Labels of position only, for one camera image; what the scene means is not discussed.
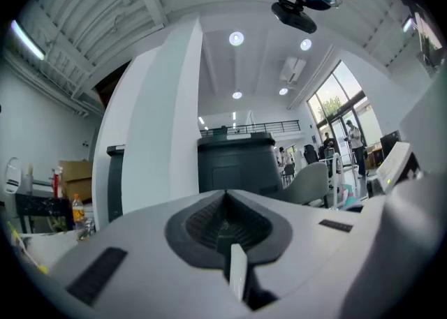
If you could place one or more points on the ceiling air conditioner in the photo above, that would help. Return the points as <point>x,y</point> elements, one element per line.
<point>292,70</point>

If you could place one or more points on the chrome faucet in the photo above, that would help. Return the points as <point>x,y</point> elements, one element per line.
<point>87,232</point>

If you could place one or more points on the black balcony railing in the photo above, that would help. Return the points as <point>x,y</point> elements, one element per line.
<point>251,127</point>

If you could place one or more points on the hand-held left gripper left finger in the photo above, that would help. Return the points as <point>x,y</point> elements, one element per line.
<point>139,241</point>

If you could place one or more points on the orange drink bottle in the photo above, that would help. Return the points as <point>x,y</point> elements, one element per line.
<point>78,211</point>

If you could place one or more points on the round ceiling light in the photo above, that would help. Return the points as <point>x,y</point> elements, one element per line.
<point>306,44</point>
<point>236,38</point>
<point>237,95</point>
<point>283,91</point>

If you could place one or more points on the black head camera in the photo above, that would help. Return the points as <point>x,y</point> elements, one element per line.
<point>295,15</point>

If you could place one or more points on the teal spray bottle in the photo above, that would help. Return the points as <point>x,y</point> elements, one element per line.
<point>350,197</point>

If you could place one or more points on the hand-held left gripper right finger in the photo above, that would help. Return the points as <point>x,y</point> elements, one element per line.
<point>314,241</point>

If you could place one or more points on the red canister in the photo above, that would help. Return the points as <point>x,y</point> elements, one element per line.
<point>57,183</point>

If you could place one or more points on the white gooseneck faucet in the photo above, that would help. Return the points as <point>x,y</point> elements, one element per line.
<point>337,178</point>

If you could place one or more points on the fluorescent tube light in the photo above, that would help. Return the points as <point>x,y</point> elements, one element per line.
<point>28,40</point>

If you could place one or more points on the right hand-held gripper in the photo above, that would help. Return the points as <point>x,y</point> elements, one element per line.
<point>415,223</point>

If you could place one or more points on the grey chair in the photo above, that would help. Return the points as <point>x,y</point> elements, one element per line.
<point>311,185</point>

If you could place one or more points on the marble sink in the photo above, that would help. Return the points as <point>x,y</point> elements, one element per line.
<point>45,248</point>

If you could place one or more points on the tall black cabinet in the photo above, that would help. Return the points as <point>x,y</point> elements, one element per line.
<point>237,164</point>

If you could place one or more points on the cardboard box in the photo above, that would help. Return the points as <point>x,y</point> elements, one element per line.
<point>77,178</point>

